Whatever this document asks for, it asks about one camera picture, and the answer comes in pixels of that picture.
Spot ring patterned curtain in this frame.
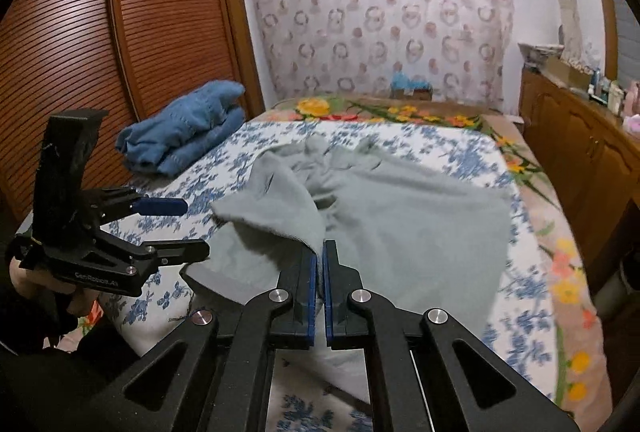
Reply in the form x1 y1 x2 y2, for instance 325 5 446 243
239 0 516 105

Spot person's left hand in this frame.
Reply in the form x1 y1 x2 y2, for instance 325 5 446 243
10 262 101 328

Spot wooden sideboard cabinet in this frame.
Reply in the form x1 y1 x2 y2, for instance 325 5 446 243
519 66 640 273

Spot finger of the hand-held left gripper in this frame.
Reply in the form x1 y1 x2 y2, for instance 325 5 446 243
100 234 211 265
82 188 189 225

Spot grey round container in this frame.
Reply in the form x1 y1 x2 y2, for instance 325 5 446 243
592 257 640 313

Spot open cardboard box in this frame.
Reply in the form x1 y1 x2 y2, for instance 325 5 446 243
542 59 593 90

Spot grey-green shirt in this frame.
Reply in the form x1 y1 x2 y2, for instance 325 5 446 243
180 134 516 408

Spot stack of papers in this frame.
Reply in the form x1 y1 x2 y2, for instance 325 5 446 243
517 40 566 67

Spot blue floral bed sheet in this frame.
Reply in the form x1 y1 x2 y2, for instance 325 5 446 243
97 119 556 432

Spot pink item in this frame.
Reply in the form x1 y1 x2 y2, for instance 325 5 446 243
622 79 640 133

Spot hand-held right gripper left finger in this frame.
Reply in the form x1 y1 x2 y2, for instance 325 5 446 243
75 244 319 432

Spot small cardboard box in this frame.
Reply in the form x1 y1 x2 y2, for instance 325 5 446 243
390 84 433 101

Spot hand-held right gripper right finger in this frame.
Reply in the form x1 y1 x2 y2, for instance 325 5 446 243
322 239 581 432

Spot brown slatted wooden wardrobe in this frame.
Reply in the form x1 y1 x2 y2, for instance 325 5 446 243
0 0 266 233

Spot blue pants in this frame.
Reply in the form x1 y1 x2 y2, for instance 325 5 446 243
115 80 247 177

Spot wooden window frame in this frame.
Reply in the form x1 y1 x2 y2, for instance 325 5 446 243
594 0 621 82

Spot group of small bottles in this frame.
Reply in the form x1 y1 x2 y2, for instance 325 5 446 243
587 66 628 113

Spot blue plastic bag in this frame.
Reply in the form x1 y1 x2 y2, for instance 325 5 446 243
391 70 432 91

